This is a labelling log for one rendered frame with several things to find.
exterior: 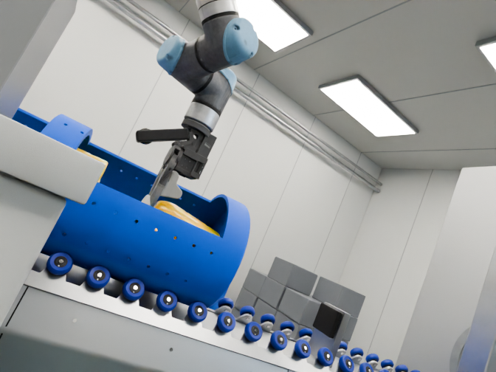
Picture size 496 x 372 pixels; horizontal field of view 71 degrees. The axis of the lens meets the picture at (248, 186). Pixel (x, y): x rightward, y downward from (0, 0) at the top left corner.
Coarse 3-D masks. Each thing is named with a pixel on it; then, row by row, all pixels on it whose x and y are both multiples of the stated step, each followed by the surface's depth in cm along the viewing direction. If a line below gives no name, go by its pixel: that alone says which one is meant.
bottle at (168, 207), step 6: (156, 204) 77; (162, 204) 77; (168, 204) 78; (174, 204) 79; (162, 210) 76; (168, 210) 77; (174, 210) 77; (180, 210) 78; (180, 216) 78; (186, 216) 79; (192, 216) 80; (192, 222) 79; (198, 222) 80; (156, 228) 78; (204, 228) 80; (210, 228) 82; (216, 234) 82; (192, 246) 79; (210, 252) 80
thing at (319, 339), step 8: (320, 304) 107; (328, 304) 106; (320, 312) 105; (328, 312) 102; (336, 312) 99; (344, 312) 99; (320, 320) 103; (328, 320) 101; (336, 320) 98; (344, 320) 99; (320, 328) 102; (328, 328) 99; (336, 328) 98; (344, 328) 99; (312, 336) 106; (320, 336) 103; (328, 336) 98; (336, 336) 98; (312, 344) 104; (320, 344) 101; (328, 344) 99; (336, 344) 98; (312, 352) 103; (336, 352) 98
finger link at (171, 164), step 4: (172, 156) 75; (176, 156) 76; (172, 160) 75; (168, 164) 74; (172, 164) 75; (168, 168) 75; (172, 168) 75; (164, 172) 74; (168, 172) 75; (164, 176) 74; (168, 176) 75; (160, 180) 74; (164, 180) 75; (164, 184) 75
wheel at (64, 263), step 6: (60, 252) 67; (48, 258) 66; (54, 258) 66; (60, 258) 67; (66, 258) 67; (48, 264) 65; (54, 264) 66; (60, 264) 66; (66, 264) 67; (72, 264) 68; (54, 270) 65; (60, 270) 65; (66, 270) 66
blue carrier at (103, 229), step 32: (32, 128) 82; (64, 128) 68; (96, 192) 66; (128, 192) 93; (192, 192) 94; (64, 224) 65; (96, 224) 66; (128, 224) 68; (160, 224) 70; (192, 224) 73; (224, 224) 94; (96, 256) 69; (128, 256) 70; (160, 256) 71; (192, 256) 73; (224, 256) 75; (160, 288) 76; (192, 288) 75; (224, 288) 77
